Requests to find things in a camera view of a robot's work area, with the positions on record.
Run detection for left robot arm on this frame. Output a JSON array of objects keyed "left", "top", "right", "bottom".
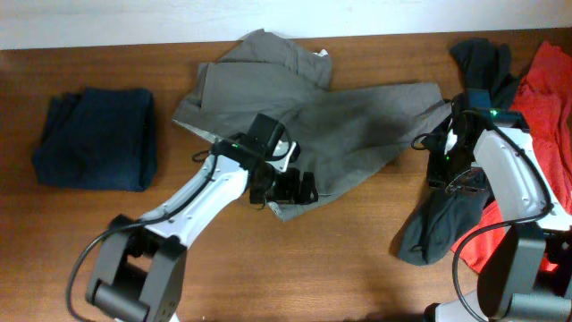
[{"left": 85, "top": 114, "right": 318, "bottom": 322}]

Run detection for black garment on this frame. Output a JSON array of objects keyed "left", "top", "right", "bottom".
[{"left": 397, "top": 38, "right": 519, "bottom": 266}]

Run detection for folded navy blue garment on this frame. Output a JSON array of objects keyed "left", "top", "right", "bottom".
[{"left": 31, "top": 88, "right": 157, "bottom": 192}]

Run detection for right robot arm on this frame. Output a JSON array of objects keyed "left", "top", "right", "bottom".
[{"left": 426, "top": 89, "right": 571, "bottom": 321}]

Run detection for grey shorts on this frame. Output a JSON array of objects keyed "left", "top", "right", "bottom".
[{"left": 172, "top": 30, "right": 450, "bottom": 221}]

